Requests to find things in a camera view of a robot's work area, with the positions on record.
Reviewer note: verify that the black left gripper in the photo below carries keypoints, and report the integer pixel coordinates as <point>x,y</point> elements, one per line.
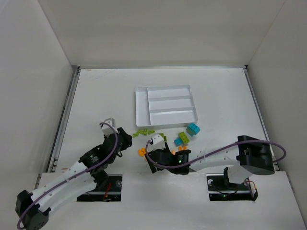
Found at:
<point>123,138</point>

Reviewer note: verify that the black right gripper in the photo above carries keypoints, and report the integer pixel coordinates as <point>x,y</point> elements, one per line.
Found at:
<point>155,158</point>

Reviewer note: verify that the teal duplo brick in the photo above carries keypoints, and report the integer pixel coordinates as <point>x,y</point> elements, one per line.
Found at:
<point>178,142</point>

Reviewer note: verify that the orange lego pieces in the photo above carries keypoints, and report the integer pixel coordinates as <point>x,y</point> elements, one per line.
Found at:
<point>142,152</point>

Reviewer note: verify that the green duplo brick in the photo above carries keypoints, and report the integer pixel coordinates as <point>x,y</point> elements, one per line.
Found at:
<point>184,138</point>

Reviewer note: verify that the teal and green duplo stack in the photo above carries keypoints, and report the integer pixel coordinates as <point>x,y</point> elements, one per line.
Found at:
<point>192,129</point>

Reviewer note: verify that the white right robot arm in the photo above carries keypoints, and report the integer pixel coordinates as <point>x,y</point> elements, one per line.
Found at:
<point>240,160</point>

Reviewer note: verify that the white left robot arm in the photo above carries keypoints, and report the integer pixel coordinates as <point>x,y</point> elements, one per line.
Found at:
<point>85,175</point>

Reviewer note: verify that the green duplo stack blue stripe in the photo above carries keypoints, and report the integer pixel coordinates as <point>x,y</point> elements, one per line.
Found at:
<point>163,136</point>

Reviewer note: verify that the small green lego pieces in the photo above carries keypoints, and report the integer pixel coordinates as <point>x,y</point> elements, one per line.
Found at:
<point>143,132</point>

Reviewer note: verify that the white divided tray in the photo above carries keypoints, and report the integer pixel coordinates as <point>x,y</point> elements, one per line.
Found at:
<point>164,106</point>

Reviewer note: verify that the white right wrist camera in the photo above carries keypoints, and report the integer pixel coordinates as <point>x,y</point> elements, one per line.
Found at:
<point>156,143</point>

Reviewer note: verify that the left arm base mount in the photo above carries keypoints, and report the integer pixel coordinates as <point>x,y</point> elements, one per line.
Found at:
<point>110,192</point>

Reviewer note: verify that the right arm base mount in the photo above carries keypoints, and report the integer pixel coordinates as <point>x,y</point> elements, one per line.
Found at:
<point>219,189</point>

